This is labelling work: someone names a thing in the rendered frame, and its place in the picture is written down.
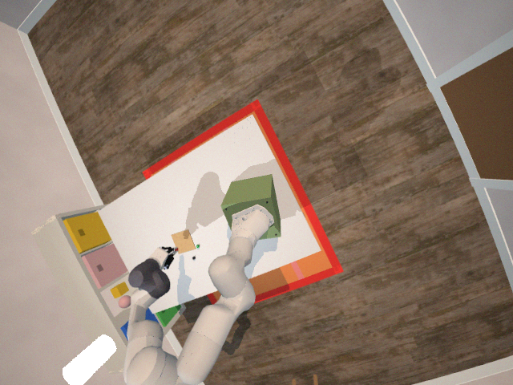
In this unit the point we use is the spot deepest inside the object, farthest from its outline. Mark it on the tan square mat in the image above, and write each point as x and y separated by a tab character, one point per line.
183	241

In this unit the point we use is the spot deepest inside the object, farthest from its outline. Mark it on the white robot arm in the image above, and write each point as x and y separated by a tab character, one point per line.
153	366

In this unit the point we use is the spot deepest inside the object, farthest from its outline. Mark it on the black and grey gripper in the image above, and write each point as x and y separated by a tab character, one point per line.
170	249

